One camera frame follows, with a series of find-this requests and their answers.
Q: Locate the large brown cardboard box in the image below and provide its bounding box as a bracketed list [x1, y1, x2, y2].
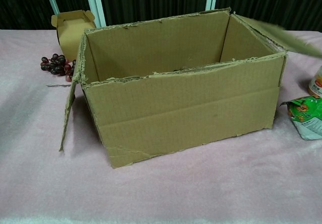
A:
[58, 7, 321, 171]

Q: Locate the green snack bag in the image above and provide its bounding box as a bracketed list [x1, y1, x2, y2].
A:
[279, 95, 322, 141]

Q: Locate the jar with orange label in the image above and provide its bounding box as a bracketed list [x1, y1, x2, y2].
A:
[306, 65, 322, 99]

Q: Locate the pink fleece tablecloth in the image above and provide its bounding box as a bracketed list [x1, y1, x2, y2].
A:
[0, 28, 322, 224]

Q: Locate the small kraft paper box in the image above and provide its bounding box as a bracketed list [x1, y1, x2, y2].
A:
[51, 10, 96, 60]

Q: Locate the dark red grape bunch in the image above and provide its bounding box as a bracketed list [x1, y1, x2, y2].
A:
[40, 53, 77, 88]

